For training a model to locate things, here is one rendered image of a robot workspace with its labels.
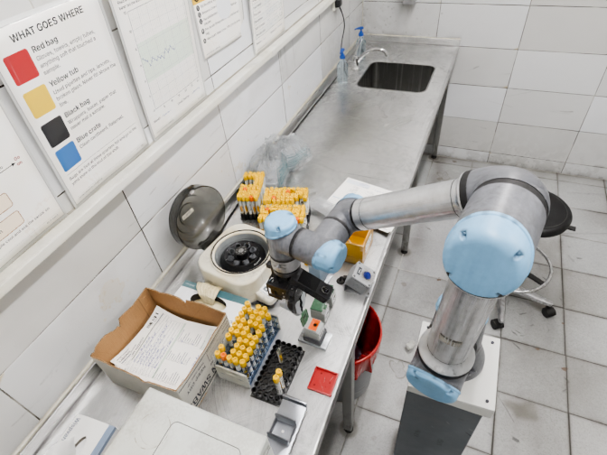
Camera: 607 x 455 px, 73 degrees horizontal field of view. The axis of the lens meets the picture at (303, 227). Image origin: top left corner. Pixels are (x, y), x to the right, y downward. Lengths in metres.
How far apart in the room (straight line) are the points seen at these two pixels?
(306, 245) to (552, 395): 1.70
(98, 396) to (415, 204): 1.01
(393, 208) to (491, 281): 0.29
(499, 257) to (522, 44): 2.64
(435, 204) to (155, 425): 0.67
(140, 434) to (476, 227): 0.70
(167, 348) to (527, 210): 0.99
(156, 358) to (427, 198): 0.86
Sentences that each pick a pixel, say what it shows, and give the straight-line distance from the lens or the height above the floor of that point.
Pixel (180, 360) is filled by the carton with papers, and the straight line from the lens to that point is 1.24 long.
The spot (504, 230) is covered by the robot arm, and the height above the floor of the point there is 1.55.
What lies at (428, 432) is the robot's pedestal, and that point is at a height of 0.61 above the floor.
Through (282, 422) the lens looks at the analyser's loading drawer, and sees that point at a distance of 1.12.
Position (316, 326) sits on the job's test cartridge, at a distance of 1.19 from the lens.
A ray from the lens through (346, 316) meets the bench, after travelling 1.30.
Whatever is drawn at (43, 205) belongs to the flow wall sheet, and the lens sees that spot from 1.10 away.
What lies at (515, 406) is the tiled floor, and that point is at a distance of 2.26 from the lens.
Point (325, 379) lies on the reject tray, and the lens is 1.20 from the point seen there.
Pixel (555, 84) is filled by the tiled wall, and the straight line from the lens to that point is 3.29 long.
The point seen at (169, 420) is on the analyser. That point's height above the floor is 1.17.
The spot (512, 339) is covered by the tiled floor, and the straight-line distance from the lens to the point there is 2.44.
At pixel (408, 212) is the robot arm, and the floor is 1.40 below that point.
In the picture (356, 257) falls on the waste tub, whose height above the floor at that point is 0.91.
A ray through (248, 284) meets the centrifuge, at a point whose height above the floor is 0.98.
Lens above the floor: 1.95
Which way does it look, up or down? 43 degrees down
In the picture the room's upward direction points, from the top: 6 degrees counter-clockwise
